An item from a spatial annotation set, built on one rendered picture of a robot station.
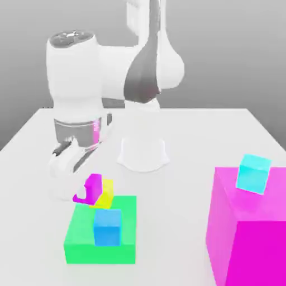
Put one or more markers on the small yellow cube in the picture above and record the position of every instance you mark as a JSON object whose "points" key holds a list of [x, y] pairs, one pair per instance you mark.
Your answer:
{"points": [[106, 194]]}

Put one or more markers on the large green box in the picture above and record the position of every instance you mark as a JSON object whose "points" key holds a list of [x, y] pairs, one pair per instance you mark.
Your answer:
{"points": [[100, 254]]}

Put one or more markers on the small blue cube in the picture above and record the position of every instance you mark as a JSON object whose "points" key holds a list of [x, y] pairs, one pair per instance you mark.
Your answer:
{"points": [[107, 228]]}

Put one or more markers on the small cyan cube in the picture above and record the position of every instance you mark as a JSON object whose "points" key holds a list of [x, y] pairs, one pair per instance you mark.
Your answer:
{"points": [[253, 175]]}

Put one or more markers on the large magenta box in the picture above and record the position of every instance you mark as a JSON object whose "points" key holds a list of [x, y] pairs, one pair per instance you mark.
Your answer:
{"points": [[254, 245]]}

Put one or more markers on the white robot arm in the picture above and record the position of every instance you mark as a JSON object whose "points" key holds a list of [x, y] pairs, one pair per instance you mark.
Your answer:
{"points": [[73, 73]]}

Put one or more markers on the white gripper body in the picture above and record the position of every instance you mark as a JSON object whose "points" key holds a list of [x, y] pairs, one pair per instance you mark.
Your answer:
{"points": [[67, 172]]}

